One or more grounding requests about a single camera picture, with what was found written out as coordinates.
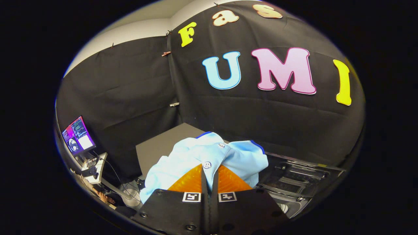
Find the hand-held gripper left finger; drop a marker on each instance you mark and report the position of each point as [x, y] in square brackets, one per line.
[205, 209]

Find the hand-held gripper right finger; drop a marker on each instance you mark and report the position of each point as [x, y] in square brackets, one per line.
[214, 209]

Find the light blue polo shirt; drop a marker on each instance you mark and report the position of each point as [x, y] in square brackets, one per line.
[183, 160]

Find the grey cabinet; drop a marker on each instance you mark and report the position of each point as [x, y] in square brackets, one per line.
[156, 150]

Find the black backdrop cloth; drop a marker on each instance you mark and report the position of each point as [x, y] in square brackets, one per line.
[228, 111]

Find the pale clothespin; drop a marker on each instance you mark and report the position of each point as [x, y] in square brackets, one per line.
[174, 104]

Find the computer monitor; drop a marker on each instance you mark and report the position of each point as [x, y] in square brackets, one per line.
[78, 135]

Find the pink clothespin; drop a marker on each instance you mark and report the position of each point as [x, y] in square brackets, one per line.
[166, 53]

